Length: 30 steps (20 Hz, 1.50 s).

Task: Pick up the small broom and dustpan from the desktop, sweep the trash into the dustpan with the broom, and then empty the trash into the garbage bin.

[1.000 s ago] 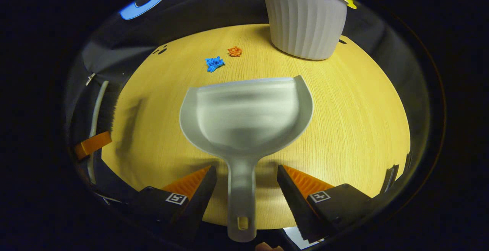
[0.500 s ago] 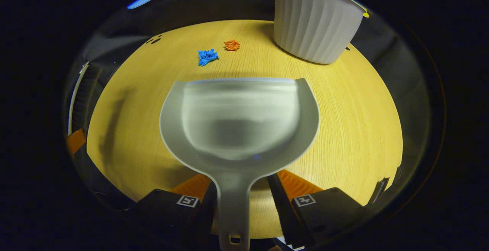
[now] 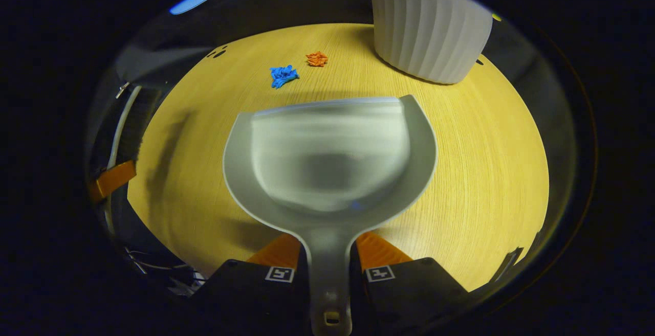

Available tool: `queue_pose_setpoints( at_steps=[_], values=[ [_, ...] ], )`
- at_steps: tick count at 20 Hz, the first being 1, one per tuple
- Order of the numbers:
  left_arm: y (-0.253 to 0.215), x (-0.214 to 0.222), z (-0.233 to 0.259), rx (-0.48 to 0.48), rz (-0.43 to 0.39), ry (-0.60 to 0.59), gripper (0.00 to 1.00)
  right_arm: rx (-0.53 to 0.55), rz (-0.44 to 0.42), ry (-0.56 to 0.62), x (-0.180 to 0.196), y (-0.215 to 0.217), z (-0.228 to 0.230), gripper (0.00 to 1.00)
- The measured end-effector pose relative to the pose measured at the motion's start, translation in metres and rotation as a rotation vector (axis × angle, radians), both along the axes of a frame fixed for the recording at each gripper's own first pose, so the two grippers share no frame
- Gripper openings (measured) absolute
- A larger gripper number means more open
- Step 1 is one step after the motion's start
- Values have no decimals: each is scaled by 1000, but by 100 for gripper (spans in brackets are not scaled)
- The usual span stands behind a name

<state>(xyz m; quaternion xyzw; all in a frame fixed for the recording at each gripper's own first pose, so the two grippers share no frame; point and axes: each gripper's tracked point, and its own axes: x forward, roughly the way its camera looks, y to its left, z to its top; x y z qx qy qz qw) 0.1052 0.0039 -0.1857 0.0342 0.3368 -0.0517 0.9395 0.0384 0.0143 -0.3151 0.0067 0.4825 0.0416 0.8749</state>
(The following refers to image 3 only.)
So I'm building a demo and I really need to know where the white ribbed garbage bin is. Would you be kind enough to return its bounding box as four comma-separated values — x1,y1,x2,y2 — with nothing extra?
364,0,493,85

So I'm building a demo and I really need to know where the tangle of thin cables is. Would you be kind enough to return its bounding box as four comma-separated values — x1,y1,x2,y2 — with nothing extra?
123,247,205,296

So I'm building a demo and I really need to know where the blue paper scrap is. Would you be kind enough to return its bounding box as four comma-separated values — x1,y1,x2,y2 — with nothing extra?
270,65,300,89

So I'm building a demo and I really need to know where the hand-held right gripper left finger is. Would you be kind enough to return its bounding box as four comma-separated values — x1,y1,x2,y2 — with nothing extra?
192,233,313,327

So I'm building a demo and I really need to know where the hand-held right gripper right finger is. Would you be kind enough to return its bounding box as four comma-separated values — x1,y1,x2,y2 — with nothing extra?
350,231,469,329

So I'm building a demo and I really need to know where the white dustpan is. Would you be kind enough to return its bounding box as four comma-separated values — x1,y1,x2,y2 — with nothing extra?
223,95,439,336

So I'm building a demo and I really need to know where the wooden desktop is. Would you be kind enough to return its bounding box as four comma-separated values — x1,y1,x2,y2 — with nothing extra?
127,23,550,292

